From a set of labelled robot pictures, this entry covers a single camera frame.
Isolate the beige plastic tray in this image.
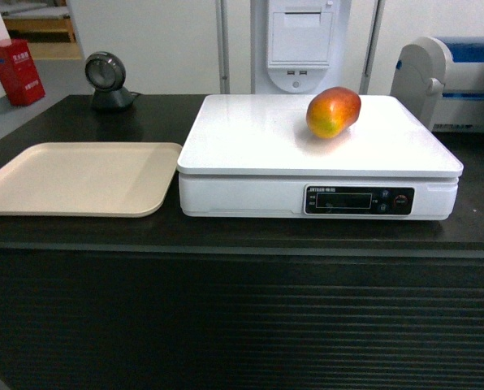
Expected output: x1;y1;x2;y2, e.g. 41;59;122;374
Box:
0;142;181;218

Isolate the white receipt printer kiosk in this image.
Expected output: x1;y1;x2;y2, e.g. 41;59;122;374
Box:
250;0;351;94

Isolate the red fire extinguisher box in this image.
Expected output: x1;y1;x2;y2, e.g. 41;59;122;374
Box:
0;39;45;106

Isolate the grey blue bag dispenser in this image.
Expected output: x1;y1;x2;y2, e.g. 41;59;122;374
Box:
390;37;484;133

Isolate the white checkout scale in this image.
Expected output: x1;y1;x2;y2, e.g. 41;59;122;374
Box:
177;94;464;220

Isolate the dark red mango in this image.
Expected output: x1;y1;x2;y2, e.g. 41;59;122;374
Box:
305;87;361;139

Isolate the black barcode scanner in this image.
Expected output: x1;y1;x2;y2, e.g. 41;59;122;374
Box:
84;51;135;113

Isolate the wooden shelf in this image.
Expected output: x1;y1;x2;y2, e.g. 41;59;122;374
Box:
0;1;82;60

